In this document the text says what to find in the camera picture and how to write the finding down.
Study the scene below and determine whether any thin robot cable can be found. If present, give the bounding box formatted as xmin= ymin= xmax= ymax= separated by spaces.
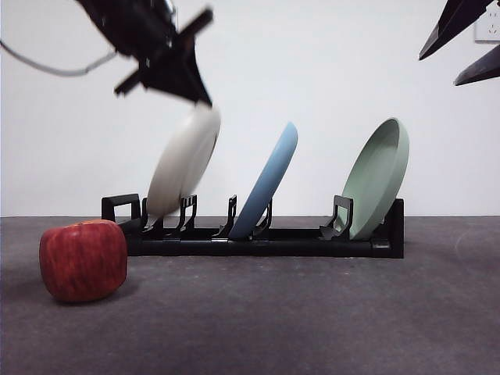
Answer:
xmin=0 ymin=38 xmax=119 ymax=77

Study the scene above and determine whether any red apple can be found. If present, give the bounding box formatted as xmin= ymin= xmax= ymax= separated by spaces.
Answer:
xmin=38 ymin=219 xmax=129 ymax=304

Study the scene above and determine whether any cream yellow plate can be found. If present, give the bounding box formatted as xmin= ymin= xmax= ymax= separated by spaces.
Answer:
xmin=147 ymin=104 xmax=222 ymax=228

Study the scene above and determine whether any black plate rack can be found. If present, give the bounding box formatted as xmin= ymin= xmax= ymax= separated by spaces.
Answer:
xmin=101 ymin=193 xmax=405 ymax=259

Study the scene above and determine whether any green plate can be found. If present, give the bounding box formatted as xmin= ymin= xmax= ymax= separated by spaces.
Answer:
xmin=341 ymin=118 xmax=411 ymax=241

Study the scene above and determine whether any white wall socket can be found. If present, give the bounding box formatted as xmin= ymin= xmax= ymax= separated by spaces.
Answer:
xmin=474 ymin=8 xmax=500 ymax=44

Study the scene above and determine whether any blue plate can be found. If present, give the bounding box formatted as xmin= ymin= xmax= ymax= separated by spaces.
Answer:
xmin=228 ymin=121 xmax=300 ymax=239

